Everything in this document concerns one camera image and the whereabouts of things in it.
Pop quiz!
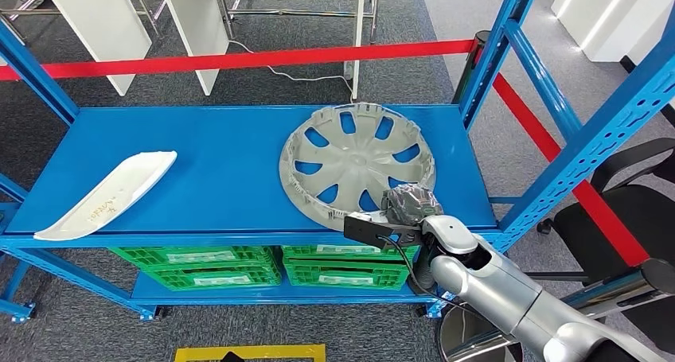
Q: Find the black corrugated hose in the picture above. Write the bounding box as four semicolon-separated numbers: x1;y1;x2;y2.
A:
412;242;441;293

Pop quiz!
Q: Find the dark stanchion post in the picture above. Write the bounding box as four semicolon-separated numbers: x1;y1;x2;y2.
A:
451;29;493;105

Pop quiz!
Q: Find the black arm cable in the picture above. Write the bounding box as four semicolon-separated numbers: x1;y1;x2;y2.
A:
379;235;465;310

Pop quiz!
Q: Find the blue metal shelf rack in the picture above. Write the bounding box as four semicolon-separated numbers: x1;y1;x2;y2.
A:
0;0;675;321
0;172;38;325

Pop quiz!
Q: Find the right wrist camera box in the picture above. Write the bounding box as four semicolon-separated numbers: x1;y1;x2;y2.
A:
342;211;426;250

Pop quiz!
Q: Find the white floor cable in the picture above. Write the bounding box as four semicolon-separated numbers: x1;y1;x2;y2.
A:
228;39;355;101

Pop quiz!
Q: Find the red barrier belt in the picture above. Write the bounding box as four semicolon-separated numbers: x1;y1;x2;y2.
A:
0;39;476;81
493;73;650;268

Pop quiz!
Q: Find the chrome stanchion post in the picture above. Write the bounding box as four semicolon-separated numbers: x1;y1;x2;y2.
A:
436;258;675;362

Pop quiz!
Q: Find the white plastic trim part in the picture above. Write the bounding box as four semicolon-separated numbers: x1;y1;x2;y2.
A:
33;150;179;243

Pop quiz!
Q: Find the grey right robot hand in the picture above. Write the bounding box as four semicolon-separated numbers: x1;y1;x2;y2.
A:
380;184;445;228

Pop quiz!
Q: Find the grey plastic wheel hubcap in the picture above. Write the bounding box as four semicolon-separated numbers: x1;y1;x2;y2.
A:
278;103;438;232

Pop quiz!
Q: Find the black office chair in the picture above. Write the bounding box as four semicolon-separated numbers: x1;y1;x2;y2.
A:
536;137;675;358

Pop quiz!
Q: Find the white desk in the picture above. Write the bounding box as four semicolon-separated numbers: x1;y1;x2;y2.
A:
157;0;368;101
0;0;154;97

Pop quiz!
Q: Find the chrome tube frame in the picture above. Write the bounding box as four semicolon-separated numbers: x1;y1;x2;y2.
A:
218;0;380;45

